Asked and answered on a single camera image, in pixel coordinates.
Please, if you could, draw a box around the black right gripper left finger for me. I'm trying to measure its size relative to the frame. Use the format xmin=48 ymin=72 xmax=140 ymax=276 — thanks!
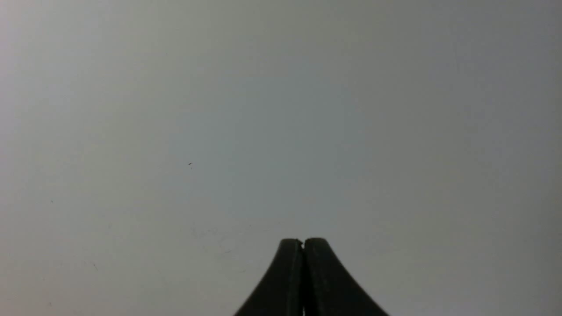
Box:
xmin=235 ymin=239 xmax=304 ymax=316

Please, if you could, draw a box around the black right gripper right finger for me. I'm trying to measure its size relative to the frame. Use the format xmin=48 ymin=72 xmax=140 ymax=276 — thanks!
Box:
xmin=304 ymin=238 xmax=388 ymax=316

